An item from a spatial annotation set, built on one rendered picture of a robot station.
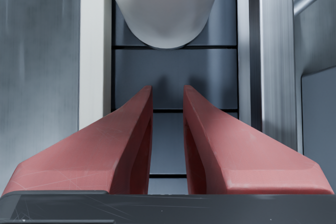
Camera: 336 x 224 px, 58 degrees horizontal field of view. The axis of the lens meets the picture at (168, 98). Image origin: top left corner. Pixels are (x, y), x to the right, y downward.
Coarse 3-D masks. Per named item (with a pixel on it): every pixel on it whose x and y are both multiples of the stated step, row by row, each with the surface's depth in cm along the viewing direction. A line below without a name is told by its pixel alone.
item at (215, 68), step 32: (224, 0) 18; (128, 32) 18; (224, 32) 18; (128, 64) 18; (160, 64) 18; (192, 64) 18; (224, 64) 18; (128, 96) 18; (160, 96) 18; (224, 96) 18; (160, 128) 18; (160, 160) 18; (160, 192) 18
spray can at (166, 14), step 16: (128, 0) 11; (144, 0) 11; (160, 0) 10; (176, 0) 10; (192, 0) 11; (208, 0) 12; (128, 16) 14; (144, 16) 12; (160, 16) 12; (176, 16) 12; (192, 16) 13; (208, 16) 18; (144, 32) 15; (160, 32) 14; (176, 32) 15; (192, 32) 16; (160, 48) 18; (176, 48) 18
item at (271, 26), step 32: (256, 0) 10; (288, 0) 10; (256, 32) 10; (288, 32) 10; (256, 64) 10; (288, 64) 10; (256, 96) 10; (288, 96) 10; (256, 128) 10; (288, 128) 10
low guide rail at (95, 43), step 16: (96, 0) 15; (80, 16) 15; (96, 16) 15; (80, 32) 15; (96, 32) 15; (80, 48) 15; (96, 48) 15; (80, 64) 15; (96, 64) 15; (80, 80) 15; (96, 80) 15; (80, 96) 15; (96, 96) 15; (80, 112) 15; (96, 112) 15; (80, 128) 15
